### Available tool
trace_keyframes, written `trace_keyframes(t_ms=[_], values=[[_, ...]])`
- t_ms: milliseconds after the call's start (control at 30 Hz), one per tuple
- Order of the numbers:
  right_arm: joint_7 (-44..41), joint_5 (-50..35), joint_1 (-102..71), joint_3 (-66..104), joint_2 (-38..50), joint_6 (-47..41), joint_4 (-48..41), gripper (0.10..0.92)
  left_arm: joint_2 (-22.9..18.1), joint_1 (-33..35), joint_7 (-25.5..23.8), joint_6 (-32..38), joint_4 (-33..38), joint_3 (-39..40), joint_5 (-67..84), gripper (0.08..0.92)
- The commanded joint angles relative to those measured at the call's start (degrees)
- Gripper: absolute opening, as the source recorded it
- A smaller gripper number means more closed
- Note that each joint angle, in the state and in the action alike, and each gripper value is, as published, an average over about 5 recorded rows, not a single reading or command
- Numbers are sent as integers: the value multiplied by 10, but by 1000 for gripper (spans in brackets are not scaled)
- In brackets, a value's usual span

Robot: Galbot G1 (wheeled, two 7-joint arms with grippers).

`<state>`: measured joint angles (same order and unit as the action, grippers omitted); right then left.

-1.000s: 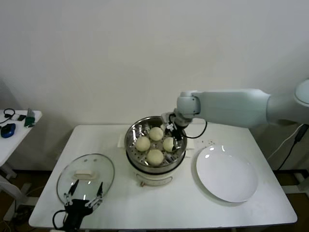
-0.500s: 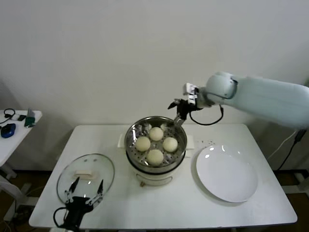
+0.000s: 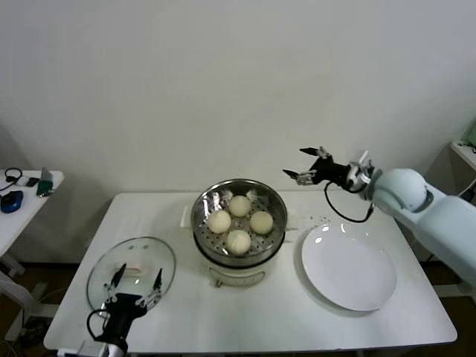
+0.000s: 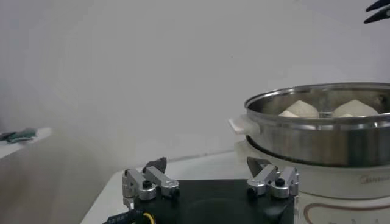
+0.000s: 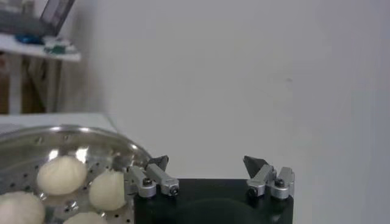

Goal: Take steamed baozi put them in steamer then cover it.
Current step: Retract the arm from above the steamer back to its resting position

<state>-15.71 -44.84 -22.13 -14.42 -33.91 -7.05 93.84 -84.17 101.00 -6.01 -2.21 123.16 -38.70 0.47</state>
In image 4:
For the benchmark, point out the small black device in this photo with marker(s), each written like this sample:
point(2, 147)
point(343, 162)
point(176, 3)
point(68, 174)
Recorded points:
point(6, 135)

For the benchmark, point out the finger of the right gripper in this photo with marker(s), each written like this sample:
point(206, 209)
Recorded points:
point(381, 3)
point(379, 16)

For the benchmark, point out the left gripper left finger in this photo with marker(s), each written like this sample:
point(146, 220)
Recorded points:
point(166, 182)

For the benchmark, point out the white steamed baozi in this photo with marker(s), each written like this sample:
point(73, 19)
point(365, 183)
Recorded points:
point(355, 108)
point(301, 109)

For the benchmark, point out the stainless steel steamer basket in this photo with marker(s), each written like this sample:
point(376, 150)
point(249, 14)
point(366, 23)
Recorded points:
point(320, 146)

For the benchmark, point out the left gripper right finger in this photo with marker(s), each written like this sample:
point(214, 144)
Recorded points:
point(263, 178)

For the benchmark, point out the white electric cooker base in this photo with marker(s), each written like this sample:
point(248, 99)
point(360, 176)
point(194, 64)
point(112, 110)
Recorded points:
point(335, 182)

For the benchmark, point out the green and grey tool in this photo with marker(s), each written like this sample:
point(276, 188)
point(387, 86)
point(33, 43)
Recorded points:
point(22, 135)

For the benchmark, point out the white side table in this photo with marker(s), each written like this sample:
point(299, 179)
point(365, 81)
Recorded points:
point(9, 149)

